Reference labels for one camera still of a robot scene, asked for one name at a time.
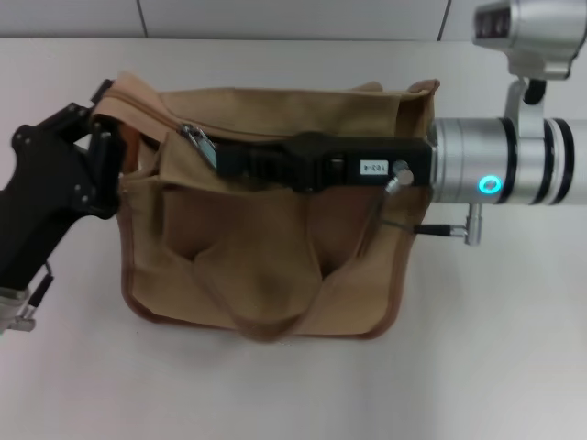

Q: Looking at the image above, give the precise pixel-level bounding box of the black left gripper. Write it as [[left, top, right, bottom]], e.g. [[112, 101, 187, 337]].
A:
[[0, 78, 128, 293]]

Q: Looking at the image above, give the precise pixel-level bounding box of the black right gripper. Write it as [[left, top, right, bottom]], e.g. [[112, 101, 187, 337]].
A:
[[214, 130, 434, 194]]

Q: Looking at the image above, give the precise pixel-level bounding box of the silver metal zipper pull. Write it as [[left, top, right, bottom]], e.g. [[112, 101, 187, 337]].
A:
[[179, 123, 218, 171]]

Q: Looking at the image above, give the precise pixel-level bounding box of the khaki canvas food bag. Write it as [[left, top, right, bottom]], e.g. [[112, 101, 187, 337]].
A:
[[91, 69, 442, 346]]

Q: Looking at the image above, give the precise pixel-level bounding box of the left gripper cable silver connector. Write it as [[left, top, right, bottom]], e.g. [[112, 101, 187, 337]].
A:
[[12, 258, 57, 332]]

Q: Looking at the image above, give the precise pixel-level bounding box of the silver right camera mount bracket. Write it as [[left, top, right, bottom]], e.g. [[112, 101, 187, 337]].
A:
[[504, 75, 548, 141]]

